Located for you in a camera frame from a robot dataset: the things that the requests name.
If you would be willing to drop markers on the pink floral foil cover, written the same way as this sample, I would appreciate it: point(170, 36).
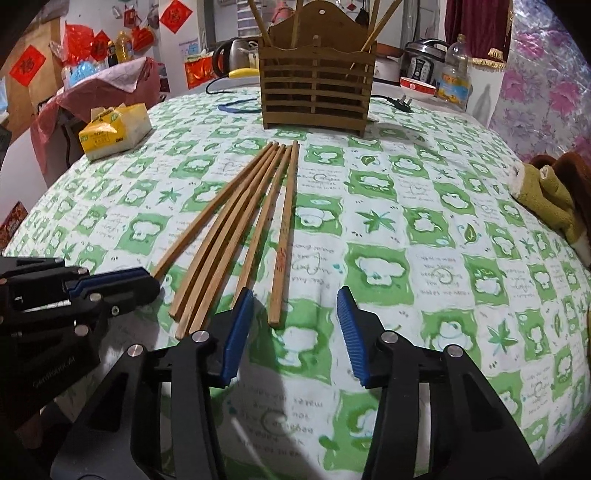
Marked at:
point(545, 83)

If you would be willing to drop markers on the plain bamboo chopstick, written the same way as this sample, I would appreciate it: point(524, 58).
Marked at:
point(212, 210)
point(385, 21)
point(375, 18)
point(259, 18)
point(298, 18)

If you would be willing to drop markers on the row of wooden chopsticks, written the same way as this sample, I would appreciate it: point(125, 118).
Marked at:
point(256, 239)

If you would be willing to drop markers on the yellow tissue pack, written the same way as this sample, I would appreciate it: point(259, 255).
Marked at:
point(115, 134)

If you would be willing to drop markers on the blue packet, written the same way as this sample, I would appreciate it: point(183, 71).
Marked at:
point(85, 73)

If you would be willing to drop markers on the red diamond paper decoration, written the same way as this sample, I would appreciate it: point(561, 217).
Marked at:
point(176, 15)
point(27, 65)

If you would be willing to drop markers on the red printed box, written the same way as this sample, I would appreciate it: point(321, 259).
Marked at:
point(13, 220)

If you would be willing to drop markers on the black silver pressure cooker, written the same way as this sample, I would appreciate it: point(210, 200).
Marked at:
point(422, 60)

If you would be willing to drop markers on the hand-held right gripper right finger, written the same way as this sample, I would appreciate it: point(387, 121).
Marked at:
point(353, 341)

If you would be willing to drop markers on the pink kettle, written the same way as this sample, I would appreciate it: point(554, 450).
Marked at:
point(281, 14)

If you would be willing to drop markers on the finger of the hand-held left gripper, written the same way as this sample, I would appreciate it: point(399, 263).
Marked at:
point(134, 295)
point(106, 279)

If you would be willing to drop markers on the clear plastic bottle yellow label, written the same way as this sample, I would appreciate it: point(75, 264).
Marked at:
point(455, 78)

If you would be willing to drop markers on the red white bowl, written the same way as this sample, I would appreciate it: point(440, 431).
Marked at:
point(418, 87)

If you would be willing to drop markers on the white pot with brown lid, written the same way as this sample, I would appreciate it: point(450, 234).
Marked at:
point(388, 67)

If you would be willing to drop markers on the wooden slatted chopstick holder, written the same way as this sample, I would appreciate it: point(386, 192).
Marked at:
point(318, 92)

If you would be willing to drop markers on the dark red curtain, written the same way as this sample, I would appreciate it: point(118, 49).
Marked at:
point(475, 27)

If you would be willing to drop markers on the white refrigerator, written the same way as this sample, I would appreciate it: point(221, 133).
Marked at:
point(178, 55)

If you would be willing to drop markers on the stainless steel kettle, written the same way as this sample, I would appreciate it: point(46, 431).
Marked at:
point(233, 53)

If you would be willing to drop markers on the red plastic bag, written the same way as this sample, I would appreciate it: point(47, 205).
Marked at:
point(83, 41)

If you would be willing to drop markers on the brown yellow plush cloth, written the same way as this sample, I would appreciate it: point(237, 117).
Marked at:
point(545, 194)

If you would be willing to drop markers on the yellow cooking oil bottle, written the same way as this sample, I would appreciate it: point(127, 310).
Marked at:
point(123, 48)

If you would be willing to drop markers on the red gift box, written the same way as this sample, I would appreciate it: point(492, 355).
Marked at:
point(198, 71)

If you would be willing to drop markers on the white side cabinet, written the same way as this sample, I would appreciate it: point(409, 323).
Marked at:
point(485, 92)

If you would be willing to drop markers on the plastic drawer tower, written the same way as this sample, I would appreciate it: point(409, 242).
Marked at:
point(243, 16)

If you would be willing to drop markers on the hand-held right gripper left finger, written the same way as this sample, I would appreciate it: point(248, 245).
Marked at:
point(238, 339)

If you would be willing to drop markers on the red marked bamboo chopstick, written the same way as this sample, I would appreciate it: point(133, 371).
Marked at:
point(285, 230)

